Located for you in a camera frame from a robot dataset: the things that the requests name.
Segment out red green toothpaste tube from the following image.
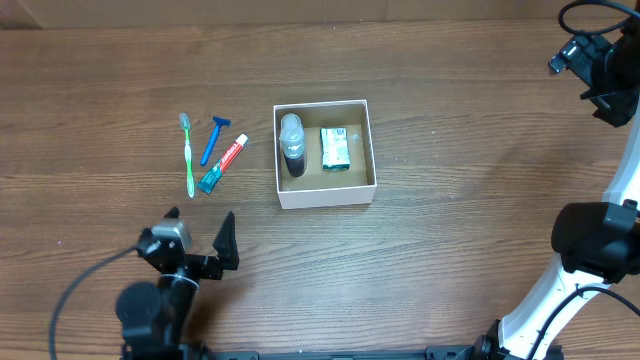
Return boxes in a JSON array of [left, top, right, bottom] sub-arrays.
[[197, 134, 249, 194]]

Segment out clear bottle with dark liquid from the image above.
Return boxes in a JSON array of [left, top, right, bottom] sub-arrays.
[[279, 113, 306, 177]]

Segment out green soap box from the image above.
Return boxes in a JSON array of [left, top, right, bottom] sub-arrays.
[[320, 128, 351, 171]]

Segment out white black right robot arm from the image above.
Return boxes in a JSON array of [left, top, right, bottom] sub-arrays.
[[460, 14, 639, 359]]

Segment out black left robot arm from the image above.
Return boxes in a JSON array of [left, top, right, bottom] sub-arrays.
[[115, 207, 239, 359]]

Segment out green toothbrush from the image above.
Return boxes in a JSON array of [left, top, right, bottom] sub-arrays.
[[179, 113, 195, 198]]

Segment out blue disposable razor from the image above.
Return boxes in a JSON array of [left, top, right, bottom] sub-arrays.
[[200, 116, 231, 166]]

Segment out white cardboard box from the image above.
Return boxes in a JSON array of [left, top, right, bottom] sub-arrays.
[[273, 99, 377, 209]]

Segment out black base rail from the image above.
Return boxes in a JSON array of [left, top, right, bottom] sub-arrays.
[[199, 343, 566, 360]]

